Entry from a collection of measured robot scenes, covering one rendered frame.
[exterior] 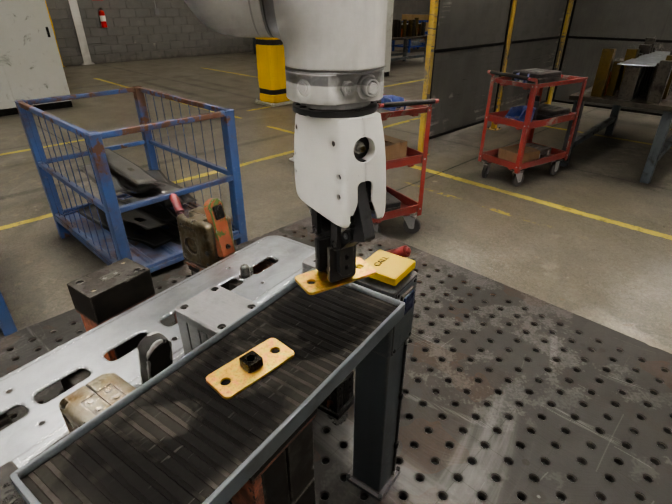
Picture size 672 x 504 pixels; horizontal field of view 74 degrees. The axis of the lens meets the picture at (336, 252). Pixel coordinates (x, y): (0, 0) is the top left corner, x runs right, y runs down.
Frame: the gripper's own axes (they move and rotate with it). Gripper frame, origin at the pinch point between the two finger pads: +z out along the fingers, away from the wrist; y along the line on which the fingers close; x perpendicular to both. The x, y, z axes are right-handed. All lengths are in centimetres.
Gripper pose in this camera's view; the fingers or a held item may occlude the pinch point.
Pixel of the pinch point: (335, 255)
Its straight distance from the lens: 47.0
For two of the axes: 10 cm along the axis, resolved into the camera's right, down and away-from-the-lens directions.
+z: 0.0, 8.7, 4.9
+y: -5.2, -4.1, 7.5
